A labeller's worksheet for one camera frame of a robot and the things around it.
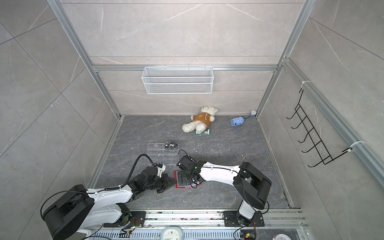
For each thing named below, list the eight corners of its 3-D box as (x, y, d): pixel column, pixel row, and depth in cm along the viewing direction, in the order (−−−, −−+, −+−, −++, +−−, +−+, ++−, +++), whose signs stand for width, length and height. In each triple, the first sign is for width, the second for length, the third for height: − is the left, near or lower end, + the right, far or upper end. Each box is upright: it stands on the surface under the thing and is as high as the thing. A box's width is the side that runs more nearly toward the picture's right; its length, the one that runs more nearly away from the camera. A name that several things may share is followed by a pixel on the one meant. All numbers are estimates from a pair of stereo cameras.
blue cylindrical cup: (233, 128, 115) (234, 123, 111) (230, 123, 118) (231, 118, 114) (244, 125, 116) (245, 120, 112) (240, 120, 120) (242, 115, 116)
